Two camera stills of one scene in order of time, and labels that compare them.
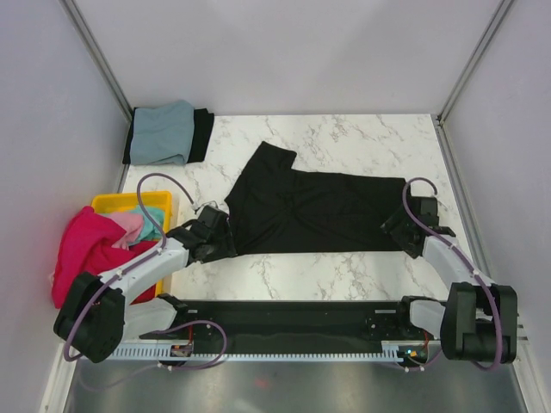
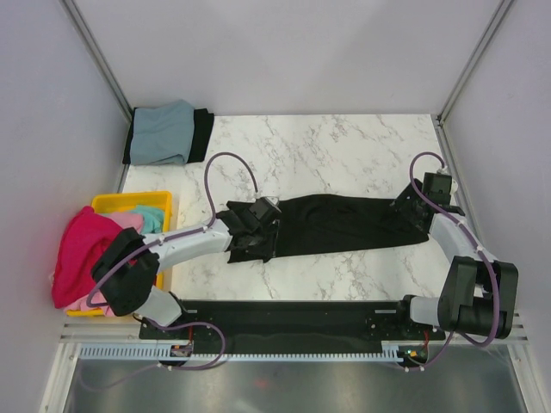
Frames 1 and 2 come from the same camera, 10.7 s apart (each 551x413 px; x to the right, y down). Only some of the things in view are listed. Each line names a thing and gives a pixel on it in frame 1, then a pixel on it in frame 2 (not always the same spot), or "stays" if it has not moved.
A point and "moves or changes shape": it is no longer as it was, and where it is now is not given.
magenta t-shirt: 85,246 stays
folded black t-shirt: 203,127 stays
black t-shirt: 275,209 moves or changes shape
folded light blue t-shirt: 163,134 stays
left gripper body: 221,246 → 265,239
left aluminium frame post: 81,26 stays
